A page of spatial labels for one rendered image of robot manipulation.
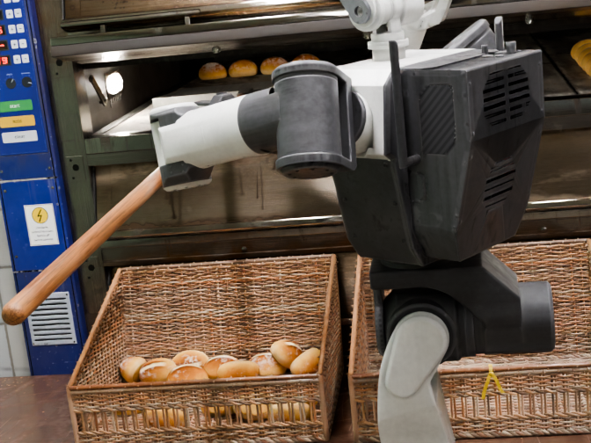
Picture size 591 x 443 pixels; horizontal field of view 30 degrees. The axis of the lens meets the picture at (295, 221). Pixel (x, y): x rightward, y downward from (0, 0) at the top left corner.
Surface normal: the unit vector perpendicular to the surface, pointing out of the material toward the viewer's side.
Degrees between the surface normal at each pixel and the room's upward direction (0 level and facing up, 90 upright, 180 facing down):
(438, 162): 90
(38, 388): 0
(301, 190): 70
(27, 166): 90
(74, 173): 90
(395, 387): 90
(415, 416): 114
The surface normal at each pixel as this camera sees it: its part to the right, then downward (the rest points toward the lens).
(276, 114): -0.62, -0.11
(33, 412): -0.11, -0.96
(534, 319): -0.17, -0.04
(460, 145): -0.68, 0.25
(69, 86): -0.13, 0.25
